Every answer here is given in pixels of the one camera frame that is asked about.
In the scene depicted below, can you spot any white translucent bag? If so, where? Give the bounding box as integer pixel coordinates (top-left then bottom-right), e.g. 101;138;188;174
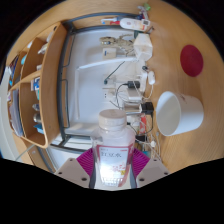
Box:
133;33;154;62

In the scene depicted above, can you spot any flat round red coaster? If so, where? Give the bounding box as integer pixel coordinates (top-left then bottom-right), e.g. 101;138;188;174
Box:
179;44;205;78

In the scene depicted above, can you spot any small white computer mouse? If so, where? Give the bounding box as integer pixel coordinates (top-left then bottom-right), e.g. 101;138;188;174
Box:
147;70;156;86

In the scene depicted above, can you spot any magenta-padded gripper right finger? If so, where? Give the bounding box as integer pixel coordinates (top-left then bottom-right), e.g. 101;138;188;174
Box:
131;148;171;188

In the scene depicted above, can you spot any black charger block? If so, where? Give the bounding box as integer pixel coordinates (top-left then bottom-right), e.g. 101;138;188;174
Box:
140;101;155;114

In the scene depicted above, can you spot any white pump lotion bottle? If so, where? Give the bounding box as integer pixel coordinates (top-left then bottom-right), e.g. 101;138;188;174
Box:
119;18;151;32

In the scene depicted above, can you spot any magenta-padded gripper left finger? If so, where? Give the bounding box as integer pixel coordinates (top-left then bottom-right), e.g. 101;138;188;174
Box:
54;148;98;189

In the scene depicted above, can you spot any clear bottle with pink drink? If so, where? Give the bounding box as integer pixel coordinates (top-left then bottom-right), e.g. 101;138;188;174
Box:
91;108;136;188

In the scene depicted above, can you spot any white wall outlet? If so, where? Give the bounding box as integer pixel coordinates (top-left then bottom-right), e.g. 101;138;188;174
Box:
103;77;116;101

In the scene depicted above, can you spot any wooden shelf unit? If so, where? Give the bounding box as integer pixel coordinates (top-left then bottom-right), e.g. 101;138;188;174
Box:
6;21;73;149

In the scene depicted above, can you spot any black plug adapter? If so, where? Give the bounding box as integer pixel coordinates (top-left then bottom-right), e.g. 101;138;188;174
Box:
128;80;141;89

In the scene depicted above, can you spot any white cup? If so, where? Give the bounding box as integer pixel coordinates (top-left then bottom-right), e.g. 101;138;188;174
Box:
155;90;205;137

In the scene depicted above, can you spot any steel tumbler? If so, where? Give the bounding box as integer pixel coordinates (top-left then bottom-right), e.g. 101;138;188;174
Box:
124;104;143;117

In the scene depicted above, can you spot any white charger block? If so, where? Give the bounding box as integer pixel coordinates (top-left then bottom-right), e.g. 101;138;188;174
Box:
128;87;143;102

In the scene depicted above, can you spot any white power strip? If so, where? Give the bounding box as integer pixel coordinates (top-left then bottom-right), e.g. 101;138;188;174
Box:
139;71;149;91

